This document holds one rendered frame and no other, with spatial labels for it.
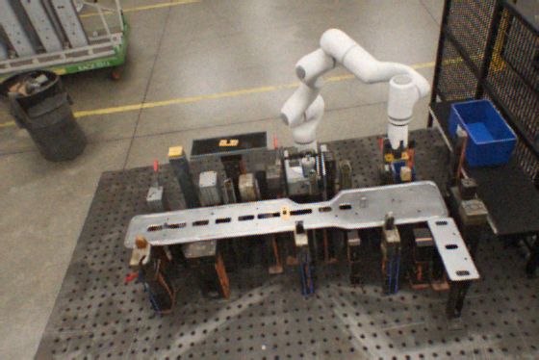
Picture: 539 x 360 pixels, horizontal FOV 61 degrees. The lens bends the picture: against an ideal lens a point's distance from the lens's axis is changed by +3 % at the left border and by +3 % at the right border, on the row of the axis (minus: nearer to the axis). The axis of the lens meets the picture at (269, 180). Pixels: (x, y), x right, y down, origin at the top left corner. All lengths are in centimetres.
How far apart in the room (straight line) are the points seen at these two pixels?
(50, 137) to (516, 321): 374
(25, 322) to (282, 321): 193
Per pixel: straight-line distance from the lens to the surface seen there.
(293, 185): 213
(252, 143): 210
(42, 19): 591
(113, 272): 240
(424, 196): 203
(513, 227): 194
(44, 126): 439
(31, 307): 350
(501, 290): 218
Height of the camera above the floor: 242
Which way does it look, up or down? 42 degrees down
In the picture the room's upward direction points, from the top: 10 degrees counter-clockwise
